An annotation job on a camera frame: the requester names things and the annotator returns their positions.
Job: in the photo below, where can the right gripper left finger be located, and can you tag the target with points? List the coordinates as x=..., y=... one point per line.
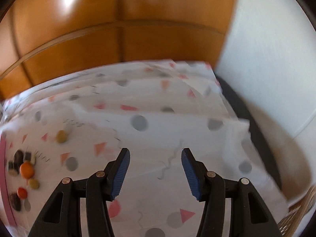
x=60, y=216

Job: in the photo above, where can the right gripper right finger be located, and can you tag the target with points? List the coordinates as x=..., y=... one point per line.
x=249, y=214

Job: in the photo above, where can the yellow green small fruit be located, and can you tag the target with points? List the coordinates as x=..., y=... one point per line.
x=33, y=183

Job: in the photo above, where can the red tomato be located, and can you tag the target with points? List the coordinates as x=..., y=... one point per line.
x=22, y=193

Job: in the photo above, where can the orange mandarin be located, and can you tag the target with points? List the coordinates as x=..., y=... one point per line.
x=26, y=170

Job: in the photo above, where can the dark cut root large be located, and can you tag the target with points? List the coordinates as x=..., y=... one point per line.
x=14, y=165

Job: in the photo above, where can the dark round root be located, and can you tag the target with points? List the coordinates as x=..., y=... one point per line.
x=15, y=201

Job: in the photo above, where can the patterned white tablecloth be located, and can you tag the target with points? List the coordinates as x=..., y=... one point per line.
x=155, y=109

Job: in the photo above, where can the pink rimmed tray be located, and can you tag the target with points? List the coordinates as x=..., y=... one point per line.
x=4, y=190

